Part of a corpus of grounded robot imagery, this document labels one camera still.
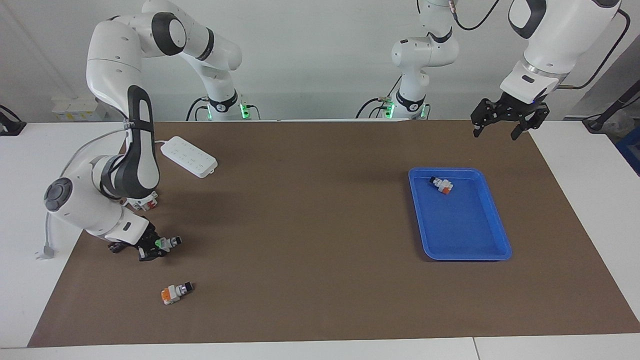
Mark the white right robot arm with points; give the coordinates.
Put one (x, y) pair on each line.
(115, 65)

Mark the white wall socket boxes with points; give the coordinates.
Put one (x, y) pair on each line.
(77, 109)

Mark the blue crate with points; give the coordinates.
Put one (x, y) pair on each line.
(631, 152)

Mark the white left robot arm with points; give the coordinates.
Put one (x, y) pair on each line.
(425, 55)

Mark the green-capped rotary switch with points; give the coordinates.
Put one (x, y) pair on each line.
(169, 243)

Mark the blue plastic tray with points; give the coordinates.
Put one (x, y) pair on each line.
(460, 220)

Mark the orange-capped rotary switch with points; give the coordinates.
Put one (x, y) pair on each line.
(175, 294)
(442, 185)

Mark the white power strip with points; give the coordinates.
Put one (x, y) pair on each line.
(190, 156)

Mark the black clamp mount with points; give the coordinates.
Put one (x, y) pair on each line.
(10, 125)

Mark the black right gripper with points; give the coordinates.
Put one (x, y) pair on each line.
(148, 239)

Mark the white red circuit breaker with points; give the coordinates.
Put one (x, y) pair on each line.
(145, 202)

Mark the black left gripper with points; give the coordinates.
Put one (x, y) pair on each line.
(510, 110)

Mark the brown table mat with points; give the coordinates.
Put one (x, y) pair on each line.
(310, 240)

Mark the small black terminal block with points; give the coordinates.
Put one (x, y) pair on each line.
(115, 247)

